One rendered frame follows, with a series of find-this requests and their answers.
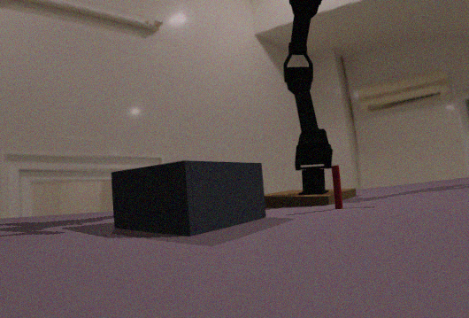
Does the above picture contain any dark red peg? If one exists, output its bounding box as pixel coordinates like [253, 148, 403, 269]
[331, 166, 343, 209]

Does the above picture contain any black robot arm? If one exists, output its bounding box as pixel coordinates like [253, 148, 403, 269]
[284, 0, 333, 195]

